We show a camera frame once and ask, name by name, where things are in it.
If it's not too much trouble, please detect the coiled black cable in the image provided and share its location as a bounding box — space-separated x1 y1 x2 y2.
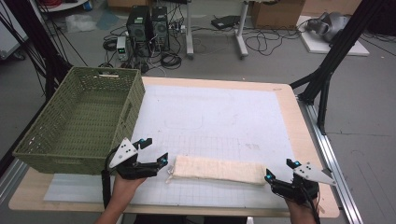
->
159 51 183 71

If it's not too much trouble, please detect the brown cardboard box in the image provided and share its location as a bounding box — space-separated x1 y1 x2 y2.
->
249 0 306 31

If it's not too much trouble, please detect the white floor board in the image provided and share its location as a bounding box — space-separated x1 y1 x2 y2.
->
296 15 371 58

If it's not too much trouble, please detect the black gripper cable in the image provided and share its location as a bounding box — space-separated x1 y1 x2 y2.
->
299 180 322 224
100 152 117 210

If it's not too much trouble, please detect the person's right hand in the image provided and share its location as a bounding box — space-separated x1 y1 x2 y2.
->
284 195 321 220

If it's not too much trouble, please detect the white grid mat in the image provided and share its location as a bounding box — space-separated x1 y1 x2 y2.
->
43 84 297 210

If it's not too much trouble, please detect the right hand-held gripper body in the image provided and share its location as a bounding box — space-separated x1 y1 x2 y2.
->
268 161 337 207

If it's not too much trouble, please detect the green woven plastic basket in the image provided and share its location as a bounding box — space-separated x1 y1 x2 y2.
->
12 66 147 175

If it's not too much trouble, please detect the person's dark clothing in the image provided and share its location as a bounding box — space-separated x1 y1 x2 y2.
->
133 214 248 224

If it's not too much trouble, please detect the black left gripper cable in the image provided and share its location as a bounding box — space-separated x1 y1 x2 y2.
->
100 152 117 210

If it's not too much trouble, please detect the black metal tripod stand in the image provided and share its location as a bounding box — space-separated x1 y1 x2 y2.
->
289 0 389 136

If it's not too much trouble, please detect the black computer tower green sticker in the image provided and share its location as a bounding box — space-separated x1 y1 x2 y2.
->
126 5 151 58

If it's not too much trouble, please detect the clear plastic bag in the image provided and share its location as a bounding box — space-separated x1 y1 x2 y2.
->
64 13 98 34

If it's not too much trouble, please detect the white power strip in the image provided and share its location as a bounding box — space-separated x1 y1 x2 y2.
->
168 23 187 35

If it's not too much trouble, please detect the aluminium frame rail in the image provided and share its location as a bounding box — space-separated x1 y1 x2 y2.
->
0 158 30 203
298 94 364 224

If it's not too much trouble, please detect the flat black device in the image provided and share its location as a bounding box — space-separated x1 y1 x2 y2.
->
210 14 242 31

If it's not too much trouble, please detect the black metal frame stand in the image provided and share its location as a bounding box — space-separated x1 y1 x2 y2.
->
0 0 74 102

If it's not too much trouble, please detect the white desk leg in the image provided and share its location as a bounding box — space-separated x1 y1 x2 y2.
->
184 0 195 61
234 0 250 60

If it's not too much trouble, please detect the grey bench power supply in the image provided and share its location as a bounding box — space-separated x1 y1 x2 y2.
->
116 35 130 63

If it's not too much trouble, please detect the loose black floor cable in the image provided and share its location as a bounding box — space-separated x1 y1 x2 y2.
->
244 26 303 58

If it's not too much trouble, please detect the grey rounded device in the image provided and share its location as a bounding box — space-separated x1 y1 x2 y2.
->
304 11 352 44

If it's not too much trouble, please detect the person's left hand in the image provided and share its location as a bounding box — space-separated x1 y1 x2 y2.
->
111 173 148 202

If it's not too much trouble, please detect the blue floor sheet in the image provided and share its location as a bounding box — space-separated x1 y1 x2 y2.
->
95 8 120 31

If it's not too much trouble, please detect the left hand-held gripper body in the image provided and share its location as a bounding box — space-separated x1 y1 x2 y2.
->
107 137 161 180

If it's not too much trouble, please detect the cream towel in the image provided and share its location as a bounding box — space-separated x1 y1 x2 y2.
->
166 155 268 187

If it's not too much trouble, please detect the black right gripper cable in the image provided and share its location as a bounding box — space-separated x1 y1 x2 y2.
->
299 180 322 224

